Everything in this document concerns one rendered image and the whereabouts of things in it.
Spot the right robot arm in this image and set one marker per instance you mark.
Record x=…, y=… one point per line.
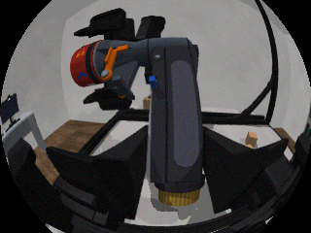
x=148, y=24

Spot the black hose nozzle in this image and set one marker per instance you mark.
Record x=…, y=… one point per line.
x=175, y=135

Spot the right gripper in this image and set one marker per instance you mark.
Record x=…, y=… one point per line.
x=116, y=20

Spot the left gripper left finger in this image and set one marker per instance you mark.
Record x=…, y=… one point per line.
x=118, y=172

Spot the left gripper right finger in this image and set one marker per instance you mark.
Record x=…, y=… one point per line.
x=230, y=167

